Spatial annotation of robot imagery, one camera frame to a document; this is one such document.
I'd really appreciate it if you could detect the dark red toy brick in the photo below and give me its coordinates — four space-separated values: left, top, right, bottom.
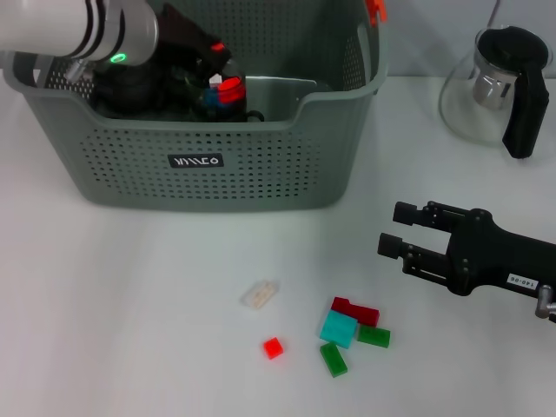
330 296 381 328

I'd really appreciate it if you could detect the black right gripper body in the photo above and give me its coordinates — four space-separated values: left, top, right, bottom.
445 208 556 296

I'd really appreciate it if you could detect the teal toy brick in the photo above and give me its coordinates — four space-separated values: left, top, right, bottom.
320 310 360 349

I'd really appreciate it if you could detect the beige translucent toy brick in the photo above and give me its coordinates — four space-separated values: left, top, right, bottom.
242 280 280 309

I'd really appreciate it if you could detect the glass teapot black handle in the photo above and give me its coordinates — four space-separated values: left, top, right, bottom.
438 24 553 161

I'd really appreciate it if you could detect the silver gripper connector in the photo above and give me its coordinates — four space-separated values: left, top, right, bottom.
64 60 90 82
534 284 556 322

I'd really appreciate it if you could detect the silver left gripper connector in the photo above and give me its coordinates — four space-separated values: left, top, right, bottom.
64 60 90 82

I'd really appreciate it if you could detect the grey perforated storage bin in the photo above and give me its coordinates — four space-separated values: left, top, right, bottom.
3 0 389 214

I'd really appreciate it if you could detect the large orange-red toy brick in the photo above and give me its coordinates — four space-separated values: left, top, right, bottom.
216 76 243 105

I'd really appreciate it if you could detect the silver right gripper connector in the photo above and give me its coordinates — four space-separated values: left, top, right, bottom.
534 284 556 322

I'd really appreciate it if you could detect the black clay teapot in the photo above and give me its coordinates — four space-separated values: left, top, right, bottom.
93 63 169 117

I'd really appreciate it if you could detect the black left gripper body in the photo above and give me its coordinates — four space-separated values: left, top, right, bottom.
151 3 234 80

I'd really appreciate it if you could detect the green toy brick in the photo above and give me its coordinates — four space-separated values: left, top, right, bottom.
356 324 392 348
320 341 350 378

